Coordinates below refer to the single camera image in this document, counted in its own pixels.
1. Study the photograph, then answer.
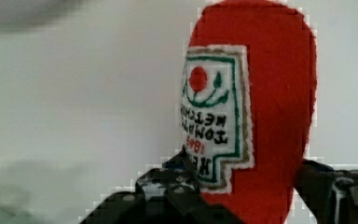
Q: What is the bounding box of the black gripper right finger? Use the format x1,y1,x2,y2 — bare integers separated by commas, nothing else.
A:
295,160,358,224

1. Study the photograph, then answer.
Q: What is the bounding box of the red plush ketchup bottle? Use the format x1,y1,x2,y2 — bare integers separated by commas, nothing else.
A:
180,0,317,224

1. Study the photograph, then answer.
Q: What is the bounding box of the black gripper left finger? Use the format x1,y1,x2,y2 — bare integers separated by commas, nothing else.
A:
79,149,245,224

